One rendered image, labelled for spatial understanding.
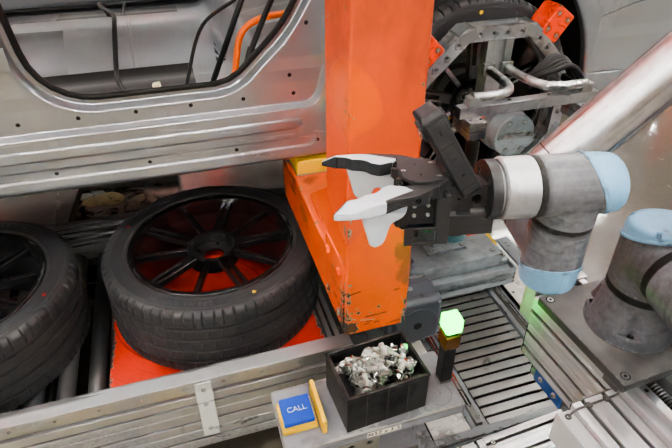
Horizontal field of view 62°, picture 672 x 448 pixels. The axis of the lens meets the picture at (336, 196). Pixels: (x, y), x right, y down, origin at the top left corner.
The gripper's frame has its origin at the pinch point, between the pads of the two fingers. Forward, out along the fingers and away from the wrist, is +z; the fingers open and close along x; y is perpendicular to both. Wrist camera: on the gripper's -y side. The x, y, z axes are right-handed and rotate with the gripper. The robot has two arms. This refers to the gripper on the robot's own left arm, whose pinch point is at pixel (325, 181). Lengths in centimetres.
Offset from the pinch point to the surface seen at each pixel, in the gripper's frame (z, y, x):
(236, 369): 21, 77, 57
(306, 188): -1, 43, 93
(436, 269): -48, 88, 112
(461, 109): -41, 16, 75
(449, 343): -30, 59, 39
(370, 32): -11.7, -9.6, 41.7
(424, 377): -23, 64, 34
